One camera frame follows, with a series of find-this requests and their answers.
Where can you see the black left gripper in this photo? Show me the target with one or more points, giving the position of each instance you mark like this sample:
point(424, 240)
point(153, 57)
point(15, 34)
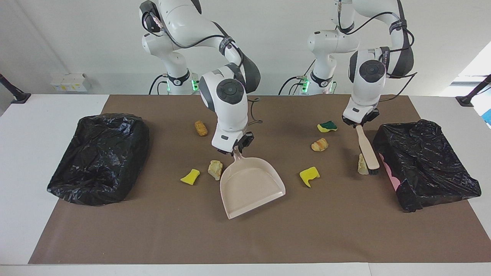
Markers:
point(371, 115)

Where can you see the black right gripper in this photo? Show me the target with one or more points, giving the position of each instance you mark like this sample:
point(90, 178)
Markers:
point(246, 141)

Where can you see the beige hand brush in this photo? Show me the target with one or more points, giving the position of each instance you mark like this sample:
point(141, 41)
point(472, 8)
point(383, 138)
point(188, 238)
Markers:
point(367, 151)

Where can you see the green and yellow sponge piece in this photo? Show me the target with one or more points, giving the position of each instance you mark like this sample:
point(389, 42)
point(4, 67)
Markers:
point(328, 126)

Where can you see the beige plastic dustpan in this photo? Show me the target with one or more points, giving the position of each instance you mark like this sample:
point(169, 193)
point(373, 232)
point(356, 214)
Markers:
point(249, 188)

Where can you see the brown bread piece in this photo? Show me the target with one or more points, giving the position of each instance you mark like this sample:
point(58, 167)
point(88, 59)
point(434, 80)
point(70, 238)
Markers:
point(200, 128)

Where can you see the toy croissant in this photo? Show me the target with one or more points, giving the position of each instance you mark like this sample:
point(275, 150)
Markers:
point(319, 145)

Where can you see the small yellow sponge wedge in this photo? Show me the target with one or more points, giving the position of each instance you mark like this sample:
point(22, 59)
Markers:
point(190, 177)

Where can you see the yellow notched sponge piece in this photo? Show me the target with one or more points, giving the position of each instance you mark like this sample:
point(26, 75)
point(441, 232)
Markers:
point(308, 175)

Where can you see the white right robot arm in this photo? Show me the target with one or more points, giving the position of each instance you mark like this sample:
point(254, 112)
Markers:
point(230, 111)

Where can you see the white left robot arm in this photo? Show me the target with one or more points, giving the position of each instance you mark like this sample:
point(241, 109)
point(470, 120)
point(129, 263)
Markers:
point(366, 88)

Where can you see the black bag lined pink bin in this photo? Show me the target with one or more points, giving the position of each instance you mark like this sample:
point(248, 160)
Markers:
point(425, 165)

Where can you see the brown paper table mat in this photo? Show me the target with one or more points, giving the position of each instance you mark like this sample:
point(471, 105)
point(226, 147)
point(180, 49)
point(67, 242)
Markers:
point(245, 237)

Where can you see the black clamp stand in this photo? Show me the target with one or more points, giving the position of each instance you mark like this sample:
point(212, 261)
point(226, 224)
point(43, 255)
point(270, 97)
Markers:
point(466, 101)
point(19, 97)

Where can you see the blue object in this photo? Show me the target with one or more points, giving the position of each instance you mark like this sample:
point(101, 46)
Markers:
point(488, 117)

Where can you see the white boxes with yellow labels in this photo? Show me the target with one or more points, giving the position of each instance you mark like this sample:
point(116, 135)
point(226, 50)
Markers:
point(71, 82)

